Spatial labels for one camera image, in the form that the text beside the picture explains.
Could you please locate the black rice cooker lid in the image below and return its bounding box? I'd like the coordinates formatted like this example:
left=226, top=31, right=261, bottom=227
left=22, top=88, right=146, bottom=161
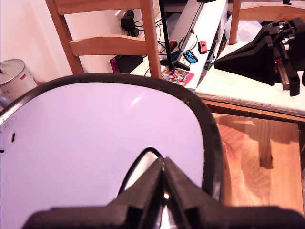
left=0, top=72, right=225, bottom=229

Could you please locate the colourful game case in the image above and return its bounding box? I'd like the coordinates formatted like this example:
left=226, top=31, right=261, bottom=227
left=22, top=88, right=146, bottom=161
left=161, top=67, right=195, bottom=85

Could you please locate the white chair cushion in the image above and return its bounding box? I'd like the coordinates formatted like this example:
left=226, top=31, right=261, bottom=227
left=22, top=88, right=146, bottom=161
left=194, top=20, right=305, bottom=113

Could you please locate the blue game controller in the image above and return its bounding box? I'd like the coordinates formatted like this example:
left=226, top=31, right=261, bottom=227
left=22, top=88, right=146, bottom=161
left=183, top=50, right=199, bottom=64
left=170, top=50, right=182, bottom=62

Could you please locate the black game console with pink controller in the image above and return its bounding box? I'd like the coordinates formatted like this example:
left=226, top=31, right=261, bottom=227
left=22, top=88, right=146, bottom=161
left=109, top=55, right=145, bottom=73

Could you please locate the black hand-held gripper device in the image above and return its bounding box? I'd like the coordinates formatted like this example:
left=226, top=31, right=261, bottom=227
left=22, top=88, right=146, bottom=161
left=213, top=17, right=305, bottom=97

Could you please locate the black pole stand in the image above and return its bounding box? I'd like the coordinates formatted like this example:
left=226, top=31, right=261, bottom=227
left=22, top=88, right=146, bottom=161
left=158, top=0, right=191, bottom=71

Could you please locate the wooden ladder-back chair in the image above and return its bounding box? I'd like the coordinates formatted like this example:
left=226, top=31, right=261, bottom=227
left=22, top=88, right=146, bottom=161
left=45, top=0, right=163, bottom=79

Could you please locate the white low shelf board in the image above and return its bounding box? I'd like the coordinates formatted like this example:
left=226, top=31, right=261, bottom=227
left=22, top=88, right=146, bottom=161
left=130, top=0, right=230, bottom=89

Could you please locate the silver metal canister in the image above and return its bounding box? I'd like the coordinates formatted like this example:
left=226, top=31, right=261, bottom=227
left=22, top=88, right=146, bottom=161
left=0, top=59, right=41, bottom=108

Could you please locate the black power adapter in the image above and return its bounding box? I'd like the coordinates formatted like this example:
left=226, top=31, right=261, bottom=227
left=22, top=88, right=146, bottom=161
left=120, top=10, right=141, bottom=37

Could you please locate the wooden chair with white cushion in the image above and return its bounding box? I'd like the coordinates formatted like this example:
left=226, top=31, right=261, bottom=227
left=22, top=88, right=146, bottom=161
left=202, top=0, right=305, bottom=169

